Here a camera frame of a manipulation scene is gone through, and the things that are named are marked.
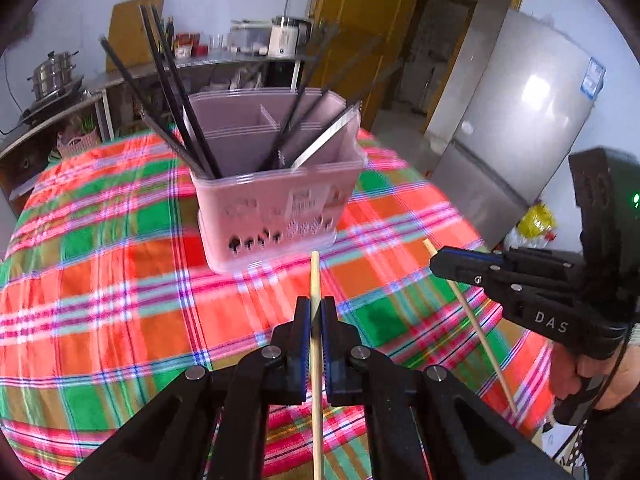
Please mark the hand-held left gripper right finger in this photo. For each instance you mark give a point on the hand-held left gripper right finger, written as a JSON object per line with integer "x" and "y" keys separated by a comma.
{"x": 330, "y": 355}

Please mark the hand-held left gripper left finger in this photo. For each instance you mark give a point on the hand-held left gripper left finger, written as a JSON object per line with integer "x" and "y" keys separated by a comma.
{"x": 301, "y": 355}

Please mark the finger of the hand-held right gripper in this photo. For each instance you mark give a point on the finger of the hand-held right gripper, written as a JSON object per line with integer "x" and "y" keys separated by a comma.
{"x": 470, "y": 272}
{"x": 525, "y": 260}

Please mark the wooden chopstick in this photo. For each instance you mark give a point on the wooden chopstick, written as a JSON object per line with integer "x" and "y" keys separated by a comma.
{"x": 315, "y": 280}
{"x": 486, "y": 355}

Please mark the pink plastic utensil basket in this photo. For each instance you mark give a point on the pink plastic utensil basket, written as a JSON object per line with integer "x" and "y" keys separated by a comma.
{"x": 260, "y": 220}

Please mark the person's right forearm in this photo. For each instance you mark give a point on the person's right forearm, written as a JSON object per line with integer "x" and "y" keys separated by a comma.
{"x": 625, "y": 385}

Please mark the person's right hand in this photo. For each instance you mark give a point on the person's right hand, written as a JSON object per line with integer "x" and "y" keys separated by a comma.
{"x": 564, "y": 372}

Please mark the yellow plastic bag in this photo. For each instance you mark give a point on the yellow plastic bag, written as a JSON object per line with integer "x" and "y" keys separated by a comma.
{"x": 537, "y": 222}

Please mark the silver refrigerator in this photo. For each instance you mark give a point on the silver refrigerator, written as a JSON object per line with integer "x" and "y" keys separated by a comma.
{"x": 510, "y": 125}

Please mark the dark dotted clothing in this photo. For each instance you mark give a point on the dark dotted clothing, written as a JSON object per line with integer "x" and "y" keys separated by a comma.
{"x": 590, "y": 460}

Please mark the plaid tablecloth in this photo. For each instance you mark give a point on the plaid tablecloth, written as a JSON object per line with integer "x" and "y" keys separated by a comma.
{"x": 100, "y": 285}

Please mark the white kitchen appliance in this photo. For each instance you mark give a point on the white kitchen appliance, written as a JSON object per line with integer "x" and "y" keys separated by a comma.
{"x": 285, "y": 37}

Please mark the small pink woven basket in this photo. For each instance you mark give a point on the small pink woven basket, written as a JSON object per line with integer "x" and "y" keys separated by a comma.
{"x": 77, "y": 142}

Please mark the red lidded jar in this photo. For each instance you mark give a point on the red lidded jar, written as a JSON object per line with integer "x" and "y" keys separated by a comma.
{"x": 183, "y": 47}
{"x": 200, "y": 51}

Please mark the clear plastic container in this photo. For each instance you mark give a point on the clear plastic container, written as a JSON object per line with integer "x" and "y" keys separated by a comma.
{"x": 247, "y": 37}

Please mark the steel kitchen counter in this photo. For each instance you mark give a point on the steel kitchen counter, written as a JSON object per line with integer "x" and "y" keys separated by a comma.
{"x": 30, "y": 160}

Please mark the dark glass bottle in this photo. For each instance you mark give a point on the dark glass bottle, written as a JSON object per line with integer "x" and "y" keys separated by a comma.
{"x": 171, "y": 35}

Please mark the dark wok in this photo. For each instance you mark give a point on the dark wok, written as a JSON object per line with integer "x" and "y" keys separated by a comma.
{"x": 55, "y": 97}

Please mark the wooden board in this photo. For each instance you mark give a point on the wooden board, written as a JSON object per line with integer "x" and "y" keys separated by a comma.
{"x": 127, "y": 30}

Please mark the steel steamer pot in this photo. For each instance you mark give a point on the steel steamer pot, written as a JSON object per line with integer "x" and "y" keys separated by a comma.
{"x": 52, "y": 75}

